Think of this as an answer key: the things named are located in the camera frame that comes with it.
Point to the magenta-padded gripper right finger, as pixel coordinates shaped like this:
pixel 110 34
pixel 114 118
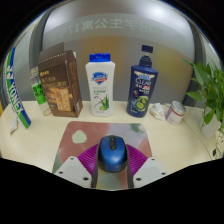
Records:
pixel 148 170

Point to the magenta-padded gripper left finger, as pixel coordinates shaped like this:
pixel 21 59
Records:
pixel 75 170

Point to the blue and black computer mouse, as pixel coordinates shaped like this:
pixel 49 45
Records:
pixel 112 155

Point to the pastel floral print mouse pad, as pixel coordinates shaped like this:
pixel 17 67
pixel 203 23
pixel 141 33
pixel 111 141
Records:
pixel 110 128

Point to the crumpled white tissue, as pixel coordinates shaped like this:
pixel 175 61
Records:
pixel 157 111

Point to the small round white tin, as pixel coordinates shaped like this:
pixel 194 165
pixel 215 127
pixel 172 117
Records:
pixel 175 113

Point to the small white packet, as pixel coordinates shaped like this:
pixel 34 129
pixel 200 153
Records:
pixel 13 125

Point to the dark blue pump bottle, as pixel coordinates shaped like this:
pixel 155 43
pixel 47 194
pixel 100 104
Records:
pixel 141 90

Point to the clear bottle with green label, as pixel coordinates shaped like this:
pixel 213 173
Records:
pixel 39 93

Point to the brown cardboard carton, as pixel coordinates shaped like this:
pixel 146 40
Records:
pixel 60 86

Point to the white bottle with blue cap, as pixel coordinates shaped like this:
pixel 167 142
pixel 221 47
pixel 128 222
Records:
pixel 100 86

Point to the white and green tall tube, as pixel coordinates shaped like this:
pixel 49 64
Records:
pixel 15 96

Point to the green plant in white pot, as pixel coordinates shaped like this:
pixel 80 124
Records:
pixel 208 90

